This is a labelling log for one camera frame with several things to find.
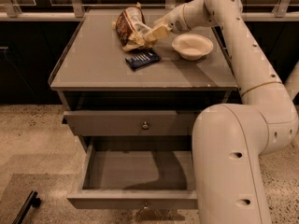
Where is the black handle on floor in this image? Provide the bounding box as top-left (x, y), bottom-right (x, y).
top-left (12, 191), bottom-right (41, 224)

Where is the round upper drawer knob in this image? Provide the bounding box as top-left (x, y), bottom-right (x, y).
top-left (141, 121), bottom-right (150, 130)

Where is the grey open lower drawer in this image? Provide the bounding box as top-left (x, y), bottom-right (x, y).
top-left (67, 145), bottom-right (197, 209)

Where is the dark blue snack bar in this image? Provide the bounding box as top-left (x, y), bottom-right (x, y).
top-left (125, 49), bottom-right (161, 71)

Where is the grey drawer cabinet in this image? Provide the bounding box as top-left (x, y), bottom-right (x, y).
top-left (48, 8), bottom-right (240, 211)

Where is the metal railing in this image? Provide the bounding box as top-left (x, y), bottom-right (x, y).
top-left (0, 0), bottom-right (299, 22)

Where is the grey upper drawer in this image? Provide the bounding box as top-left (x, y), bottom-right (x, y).
top-left (64, 110), bottom-right (196, 136)

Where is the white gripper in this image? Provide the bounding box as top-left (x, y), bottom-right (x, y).
top-left (144, 5), bottom-right (187, 42)

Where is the round lower drawer knob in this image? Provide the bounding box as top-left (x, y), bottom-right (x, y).
top-left (142, 203), bottom-right (150, 211)

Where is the brown chip bag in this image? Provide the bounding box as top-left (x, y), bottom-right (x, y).
top-left (112, 3), bottom-right (156, 51)

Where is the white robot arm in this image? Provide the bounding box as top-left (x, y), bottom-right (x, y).
top-left (146, 0), bottom-right (298, 224)

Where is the white bowl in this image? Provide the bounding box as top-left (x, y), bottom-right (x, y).
top-left (172, 34), bottom-right (214, 61)

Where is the round drawer knob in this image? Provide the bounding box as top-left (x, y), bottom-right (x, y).
top-left (141, 121), bottom-right (150, 130)
top-left (142, 203), bottom-right (150, 211)

